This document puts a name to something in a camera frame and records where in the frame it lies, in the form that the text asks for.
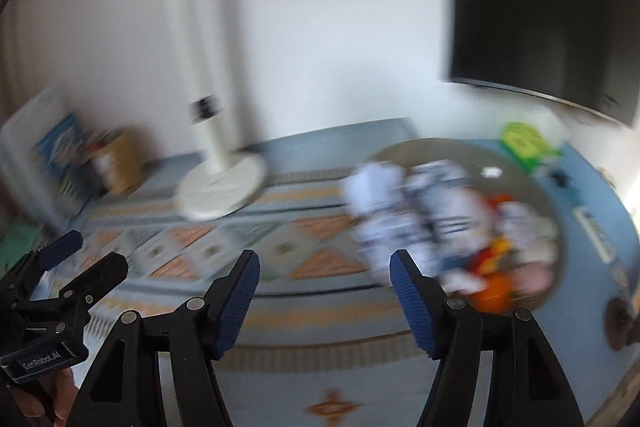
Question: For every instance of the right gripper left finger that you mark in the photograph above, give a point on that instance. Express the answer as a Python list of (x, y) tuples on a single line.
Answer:
[(122, 386)]

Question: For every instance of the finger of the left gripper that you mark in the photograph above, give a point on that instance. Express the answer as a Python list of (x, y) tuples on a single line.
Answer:
[(96, 282), (47, 258)]

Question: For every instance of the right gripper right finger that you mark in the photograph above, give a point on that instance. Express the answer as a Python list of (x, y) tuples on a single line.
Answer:
[(527, 387)]

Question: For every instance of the orange tangerine with stem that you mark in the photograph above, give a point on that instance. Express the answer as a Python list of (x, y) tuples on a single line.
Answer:
[(497, 296)]

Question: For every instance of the red plush toy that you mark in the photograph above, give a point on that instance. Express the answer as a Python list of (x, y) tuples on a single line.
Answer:
[(525, 245)]

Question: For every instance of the paper ball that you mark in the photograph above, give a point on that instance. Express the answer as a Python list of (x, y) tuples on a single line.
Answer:
[(374, 196)]

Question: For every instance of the white cat plush toy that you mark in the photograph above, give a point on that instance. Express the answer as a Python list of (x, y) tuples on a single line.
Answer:
[(457, 216)]

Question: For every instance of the person's left hand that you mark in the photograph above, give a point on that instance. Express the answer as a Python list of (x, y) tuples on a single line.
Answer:
[(49, 405)]

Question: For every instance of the row of upright books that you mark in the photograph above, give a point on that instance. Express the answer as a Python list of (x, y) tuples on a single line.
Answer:
[(40, 143)]

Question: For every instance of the bamboo pen holder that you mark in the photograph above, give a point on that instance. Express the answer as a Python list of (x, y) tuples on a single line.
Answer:
[(117, 160)]

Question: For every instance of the golden oval bowl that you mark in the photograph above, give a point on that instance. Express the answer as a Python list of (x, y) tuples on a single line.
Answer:
[(490, 174)]

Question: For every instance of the white desk lamp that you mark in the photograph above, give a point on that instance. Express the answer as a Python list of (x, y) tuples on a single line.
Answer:
[(225, 181)]

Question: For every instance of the patterned blue woven mat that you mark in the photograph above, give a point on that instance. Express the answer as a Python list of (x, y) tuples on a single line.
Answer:
[(323, 343)]

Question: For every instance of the green snack packet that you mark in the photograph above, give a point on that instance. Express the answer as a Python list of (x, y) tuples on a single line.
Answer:
[(528, 147)]

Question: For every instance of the black monitor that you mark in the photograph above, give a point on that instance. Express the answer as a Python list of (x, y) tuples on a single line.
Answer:
[(581, 53)]

